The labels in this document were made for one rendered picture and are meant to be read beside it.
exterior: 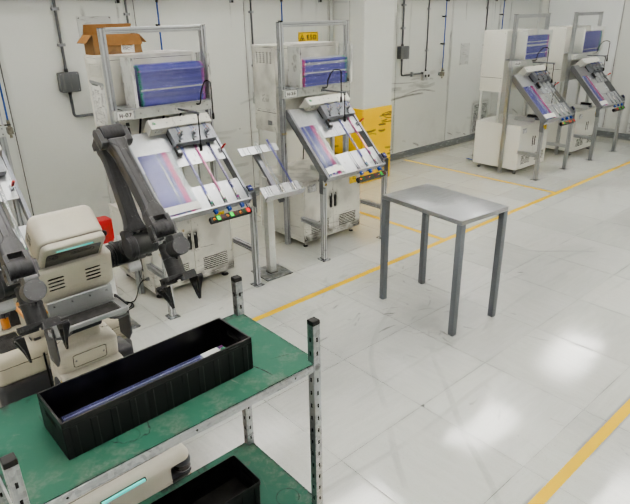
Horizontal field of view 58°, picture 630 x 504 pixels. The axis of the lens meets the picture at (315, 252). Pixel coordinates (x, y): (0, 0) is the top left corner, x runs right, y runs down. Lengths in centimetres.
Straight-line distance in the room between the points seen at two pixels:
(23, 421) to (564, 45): 820
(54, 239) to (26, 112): 359
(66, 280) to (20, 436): 56
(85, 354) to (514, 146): 635
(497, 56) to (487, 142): 107
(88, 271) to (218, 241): 251
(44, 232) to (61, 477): 77
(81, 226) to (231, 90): 449
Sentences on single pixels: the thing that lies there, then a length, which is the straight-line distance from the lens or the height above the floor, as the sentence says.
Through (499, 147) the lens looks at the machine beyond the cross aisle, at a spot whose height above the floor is 31.
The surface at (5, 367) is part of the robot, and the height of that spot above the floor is 77.
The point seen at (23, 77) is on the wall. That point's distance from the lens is 547.
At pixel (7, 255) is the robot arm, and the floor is 138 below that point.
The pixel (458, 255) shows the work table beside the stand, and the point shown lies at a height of 58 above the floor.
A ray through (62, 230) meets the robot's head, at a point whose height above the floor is 134.
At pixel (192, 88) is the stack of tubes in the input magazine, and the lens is 434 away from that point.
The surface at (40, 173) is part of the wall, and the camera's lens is 559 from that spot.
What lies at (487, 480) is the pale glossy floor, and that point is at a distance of 288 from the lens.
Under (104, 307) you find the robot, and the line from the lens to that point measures 210.
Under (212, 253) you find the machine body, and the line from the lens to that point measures 451.
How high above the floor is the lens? 197
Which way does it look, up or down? 23 degrees down
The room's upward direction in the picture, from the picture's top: 1 degrees counter-clockwise
